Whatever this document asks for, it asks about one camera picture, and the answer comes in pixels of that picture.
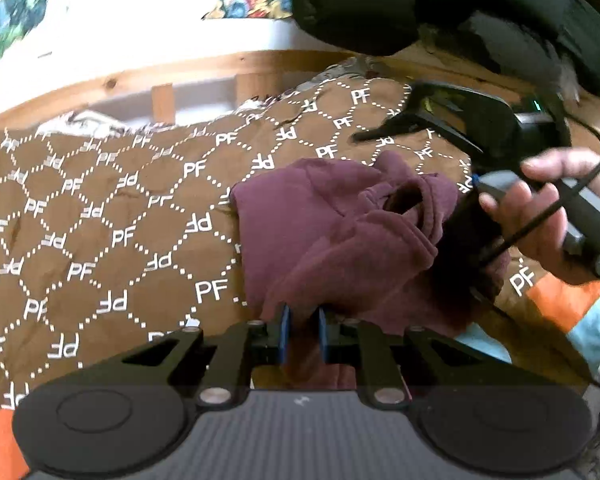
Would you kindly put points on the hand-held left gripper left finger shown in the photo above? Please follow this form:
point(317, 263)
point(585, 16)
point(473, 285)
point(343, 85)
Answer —
point(285, 332)

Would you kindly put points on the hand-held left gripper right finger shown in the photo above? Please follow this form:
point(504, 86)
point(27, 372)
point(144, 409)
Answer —
point(324, 335)

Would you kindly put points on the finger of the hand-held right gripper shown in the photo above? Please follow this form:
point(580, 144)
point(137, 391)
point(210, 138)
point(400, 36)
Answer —
point(485, 115)

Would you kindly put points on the maroon sweater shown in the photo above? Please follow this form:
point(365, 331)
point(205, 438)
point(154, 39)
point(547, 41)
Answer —
point(330, 220)

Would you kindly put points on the person's right hand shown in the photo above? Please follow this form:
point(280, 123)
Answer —
point(530, 232)

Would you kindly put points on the orange and blue patchwork quilt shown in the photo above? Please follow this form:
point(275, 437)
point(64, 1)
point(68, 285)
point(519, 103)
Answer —
point(565, 305)

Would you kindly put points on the black padded jacket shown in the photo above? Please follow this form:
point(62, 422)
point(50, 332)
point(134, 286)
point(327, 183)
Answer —
point(370, 5)

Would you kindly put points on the brown patterned blanket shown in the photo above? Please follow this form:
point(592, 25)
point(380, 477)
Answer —
point(105, 210)

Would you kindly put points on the wooden bed frame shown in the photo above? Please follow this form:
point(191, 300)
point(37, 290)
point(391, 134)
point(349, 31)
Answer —
point(130, 77)

